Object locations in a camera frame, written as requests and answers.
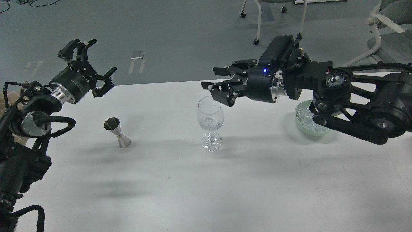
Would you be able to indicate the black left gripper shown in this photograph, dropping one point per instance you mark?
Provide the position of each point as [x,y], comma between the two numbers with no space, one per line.
[80,77]

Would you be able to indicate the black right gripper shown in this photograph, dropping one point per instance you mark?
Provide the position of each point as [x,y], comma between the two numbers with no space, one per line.
[260,84]

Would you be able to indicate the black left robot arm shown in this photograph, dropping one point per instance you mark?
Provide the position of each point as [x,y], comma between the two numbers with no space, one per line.
[29,122]

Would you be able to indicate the grey floor plate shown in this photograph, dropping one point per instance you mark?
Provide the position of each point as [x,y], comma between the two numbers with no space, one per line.
[137,55]

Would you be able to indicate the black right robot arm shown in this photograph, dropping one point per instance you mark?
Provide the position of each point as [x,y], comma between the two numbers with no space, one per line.
[369,102]

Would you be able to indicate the green ice bowl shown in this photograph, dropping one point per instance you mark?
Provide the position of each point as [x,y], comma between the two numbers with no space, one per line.
[304,121]

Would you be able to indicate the steel double jigger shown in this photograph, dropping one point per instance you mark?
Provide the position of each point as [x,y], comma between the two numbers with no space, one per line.
[113,125]

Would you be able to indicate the white office chair right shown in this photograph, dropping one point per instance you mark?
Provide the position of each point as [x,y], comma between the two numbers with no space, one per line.
[390,24]

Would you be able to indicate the clear wine glass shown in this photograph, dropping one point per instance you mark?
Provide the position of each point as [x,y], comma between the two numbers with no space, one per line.
[210,117]

